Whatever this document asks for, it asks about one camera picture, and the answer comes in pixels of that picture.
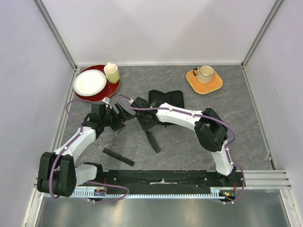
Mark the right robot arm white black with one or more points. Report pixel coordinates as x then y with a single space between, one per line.
208 126

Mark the black zipper tool case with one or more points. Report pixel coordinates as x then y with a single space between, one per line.
174 98

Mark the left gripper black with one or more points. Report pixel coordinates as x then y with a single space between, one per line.
124 115

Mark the black handled comb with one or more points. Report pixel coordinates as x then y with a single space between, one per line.
154 144

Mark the silver scissors right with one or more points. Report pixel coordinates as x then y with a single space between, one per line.
110 143

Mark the red round tray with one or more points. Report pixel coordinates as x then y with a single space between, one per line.
108 91

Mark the orange woven coaster mat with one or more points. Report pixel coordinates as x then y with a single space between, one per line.
216 83

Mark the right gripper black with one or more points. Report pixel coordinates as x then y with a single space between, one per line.
146 126

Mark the silver scissors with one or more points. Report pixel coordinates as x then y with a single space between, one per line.
97 141
110 143

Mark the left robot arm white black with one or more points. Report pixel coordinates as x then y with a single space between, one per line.
57 174

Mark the grey slotted cable duct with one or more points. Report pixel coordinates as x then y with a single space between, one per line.
98 193

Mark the white paper plate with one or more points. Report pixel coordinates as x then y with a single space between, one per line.
89 82

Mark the pale yellow cup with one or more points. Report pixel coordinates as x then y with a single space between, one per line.
112 73

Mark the silver scissors left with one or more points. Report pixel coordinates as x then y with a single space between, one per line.
97 141

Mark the cream mug black handle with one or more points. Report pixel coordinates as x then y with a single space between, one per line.
204 74

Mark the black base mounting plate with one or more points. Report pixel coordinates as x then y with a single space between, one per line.
160 181

